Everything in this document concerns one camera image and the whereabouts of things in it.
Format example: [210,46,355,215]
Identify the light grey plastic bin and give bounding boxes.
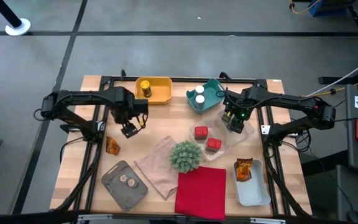
[232,158,272,207]

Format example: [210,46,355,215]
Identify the yellow plastic bin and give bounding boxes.
[134,77,173,105]

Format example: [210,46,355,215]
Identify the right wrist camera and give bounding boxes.
[223,98,239,121]

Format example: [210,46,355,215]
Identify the beige cloth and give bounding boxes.
[134,135,180,201]

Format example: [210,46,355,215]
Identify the white floor cable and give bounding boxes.
[290,52,358,106]

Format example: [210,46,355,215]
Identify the yellow floor cable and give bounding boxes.
[286,76,358,100]

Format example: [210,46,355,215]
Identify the woven basket on left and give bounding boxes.
[101,160,149,212]

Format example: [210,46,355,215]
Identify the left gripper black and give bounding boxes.
[115,104,142,139]

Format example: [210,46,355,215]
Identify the teal plastic bin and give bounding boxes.
[186,77,229,114]

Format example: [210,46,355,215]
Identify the green artificial potted plant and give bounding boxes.
[168,140,203,174]

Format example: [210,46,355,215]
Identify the brown orange spice packet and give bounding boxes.
[235,157,254,182]

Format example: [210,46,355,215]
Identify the blue box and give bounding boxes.
[308,0,347,17]

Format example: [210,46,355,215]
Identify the black computer mouse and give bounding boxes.
[346,210,358,224]

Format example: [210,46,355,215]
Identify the red cloth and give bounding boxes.
[175,166,227,221]

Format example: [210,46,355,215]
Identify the black aluminium table frame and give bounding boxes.
[54,70,312,217]

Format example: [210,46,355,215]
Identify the amber spice packet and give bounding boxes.
[105,136,121,156]

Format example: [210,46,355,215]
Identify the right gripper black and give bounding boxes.
[228,93,252,134]

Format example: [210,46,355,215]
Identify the clear plastic container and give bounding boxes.
[189,123,227,162]
[217,109,257,147]

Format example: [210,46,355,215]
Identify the black pole white base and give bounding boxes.
[0,0,32,37]

